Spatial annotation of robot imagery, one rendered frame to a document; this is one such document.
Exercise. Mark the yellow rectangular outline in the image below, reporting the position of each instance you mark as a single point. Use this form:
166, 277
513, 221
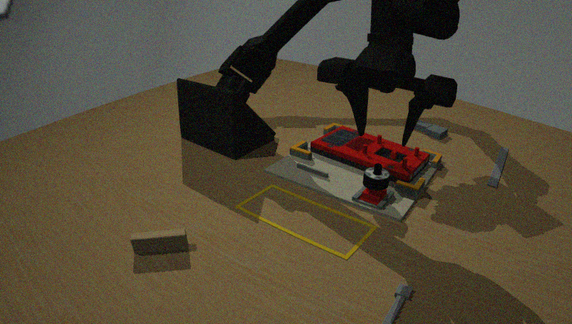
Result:
352, 250

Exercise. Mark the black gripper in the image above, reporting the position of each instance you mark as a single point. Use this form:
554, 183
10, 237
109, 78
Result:
435, 89

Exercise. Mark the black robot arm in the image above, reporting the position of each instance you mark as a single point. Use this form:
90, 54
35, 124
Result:
380, 66

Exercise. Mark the black wheel with grey hub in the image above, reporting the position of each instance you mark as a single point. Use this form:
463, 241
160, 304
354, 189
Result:
376, 182

